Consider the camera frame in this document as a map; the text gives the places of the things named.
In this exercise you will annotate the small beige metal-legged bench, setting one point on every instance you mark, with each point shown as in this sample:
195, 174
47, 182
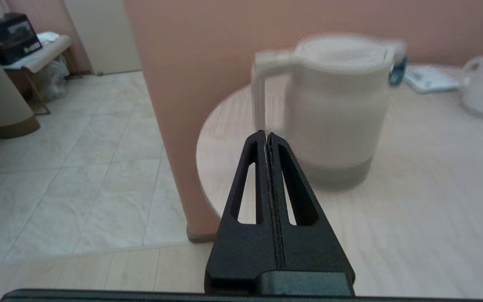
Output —
48, 52

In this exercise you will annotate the white door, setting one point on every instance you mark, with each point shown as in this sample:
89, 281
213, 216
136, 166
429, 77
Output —
103, 33

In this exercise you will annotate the clear plastic bag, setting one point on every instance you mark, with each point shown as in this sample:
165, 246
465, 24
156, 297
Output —
53, 79

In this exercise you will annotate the teal sachet holder tray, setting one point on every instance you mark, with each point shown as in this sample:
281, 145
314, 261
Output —
397, 73

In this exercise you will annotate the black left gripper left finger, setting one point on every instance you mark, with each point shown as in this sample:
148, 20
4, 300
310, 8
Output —
241, 251

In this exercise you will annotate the black box appliance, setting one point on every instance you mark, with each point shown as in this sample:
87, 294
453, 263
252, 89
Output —
9, 37

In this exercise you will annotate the white electric kettle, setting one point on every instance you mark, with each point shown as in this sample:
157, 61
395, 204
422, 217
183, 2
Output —
333, 113

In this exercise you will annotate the flat white square packet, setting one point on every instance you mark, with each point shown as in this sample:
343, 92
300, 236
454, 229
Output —
430, 79

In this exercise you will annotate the grey round kettle base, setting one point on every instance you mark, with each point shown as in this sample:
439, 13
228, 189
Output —
338, 185

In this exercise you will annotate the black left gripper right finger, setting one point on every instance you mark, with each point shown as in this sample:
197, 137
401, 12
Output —
312, 256

